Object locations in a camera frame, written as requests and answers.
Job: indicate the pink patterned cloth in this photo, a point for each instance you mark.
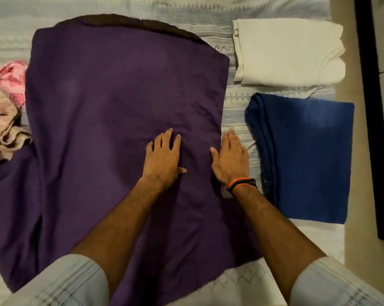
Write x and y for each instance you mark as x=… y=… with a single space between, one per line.
x=10 y=78

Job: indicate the folded white cloth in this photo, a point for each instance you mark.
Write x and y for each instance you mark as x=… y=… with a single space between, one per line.
x=287 y=50

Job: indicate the person's right hand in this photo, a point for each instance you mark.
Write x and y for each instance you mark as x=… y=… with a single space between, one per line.
x=232 y=164

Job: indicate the person's left forearm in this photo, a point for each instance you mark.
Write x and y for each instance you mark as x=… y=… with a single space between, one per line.
x=125 y=223

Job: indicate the person's left thumb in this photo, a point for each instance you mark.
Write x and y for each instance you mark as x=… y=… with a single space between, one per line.
x=181 y=171

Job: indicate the white patterned bedspread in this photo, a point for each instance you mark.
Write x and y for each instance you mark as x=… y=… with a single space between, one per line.
x=179 y=9

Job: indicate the black furniture edge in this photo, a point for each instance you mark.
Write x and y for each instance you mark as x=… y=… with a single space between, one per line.
x=369 y=92

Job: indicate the person's left little finger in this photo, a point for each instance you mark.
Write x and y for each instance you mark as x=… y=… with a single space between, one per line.
x=149 y=148

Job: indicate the folded blue cloth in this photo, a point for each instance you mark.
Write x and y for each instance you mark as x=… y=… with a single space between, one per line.
x=306 y=156

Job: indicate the person's right thumb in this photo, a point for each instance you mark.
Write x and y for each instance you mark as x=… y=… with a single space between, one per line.
x=215 y=156

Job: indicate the orange and black wristband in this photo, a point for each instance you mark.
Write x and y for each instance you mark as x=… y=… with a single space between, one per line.
x=241 y=184

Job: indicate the white striped sleeve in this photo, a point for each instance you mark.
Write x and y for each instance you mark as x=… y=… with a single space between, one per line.
x=335 y=283
x=61 y=283

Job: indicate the white striped left sleeve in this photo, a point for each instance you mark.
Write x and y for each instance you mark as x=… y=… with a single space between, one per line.
x=61 y=283

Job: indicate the person's left middle finger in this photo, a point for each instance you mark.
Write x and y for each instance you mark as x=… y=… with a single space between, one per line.
x=169 y=139

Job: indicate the white striped right sleeve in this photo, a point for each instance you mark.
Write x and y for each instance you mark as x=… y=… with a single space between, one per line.
x=335 y=283

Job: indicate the crumpled beige cloth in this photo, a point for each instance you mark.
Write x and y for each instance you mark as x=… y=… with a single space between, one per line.
x=3 y=127

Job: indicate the large purple cloth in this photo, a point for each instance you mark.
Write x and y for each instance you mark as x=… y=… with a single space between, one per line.
x=115 y=101

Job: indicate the person's right forearm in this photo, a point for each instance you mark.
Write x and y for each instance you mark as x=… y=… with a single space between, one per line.
x=275 y=232

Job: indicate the person's left hand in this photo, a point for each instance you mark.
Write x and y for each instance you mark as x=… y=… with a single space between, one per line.
x=161 y=162

